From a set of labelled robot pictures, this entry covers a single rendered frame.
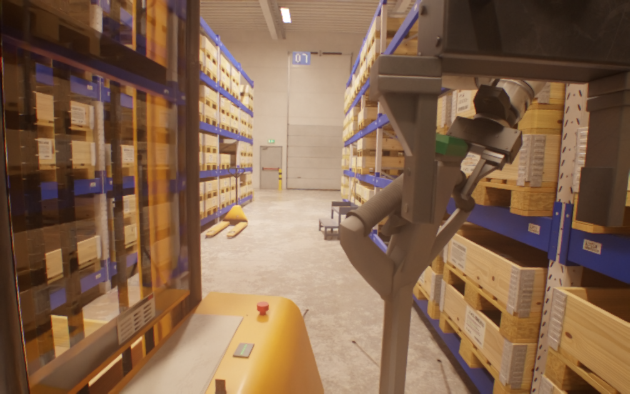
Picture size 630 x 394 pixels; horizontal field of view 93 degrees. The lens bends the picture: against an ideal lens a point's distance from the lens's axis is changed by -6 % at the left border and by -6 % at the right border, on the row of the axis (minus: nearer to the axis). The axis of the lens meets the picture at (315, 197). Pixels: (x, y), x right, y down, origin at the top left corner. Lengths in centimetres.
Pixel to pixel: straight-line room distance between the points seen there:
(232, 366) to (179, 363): 13
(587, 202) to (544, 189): 130
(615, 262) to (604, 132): 106
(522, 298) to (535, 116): 76
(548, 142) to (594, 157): 130
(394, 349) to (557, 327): 87
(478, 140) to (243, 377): 71
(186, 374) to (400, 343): 48
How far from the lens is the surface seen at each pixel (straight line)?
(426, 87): 21
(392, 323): 65
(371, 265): 49
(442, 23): 22
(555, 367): 149
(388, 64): 21
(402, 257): 57
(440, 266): 243
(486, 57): 22
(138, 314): 94
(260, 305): 106
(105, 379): 125
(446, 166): 55
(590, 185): 29
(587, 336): 135
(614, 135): 28
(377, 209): 44
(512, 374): 178
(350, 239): 42
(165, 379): 85
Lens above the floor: 137
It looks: 6 degrees down
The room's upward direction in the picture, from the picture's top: 1 degrees clockwise
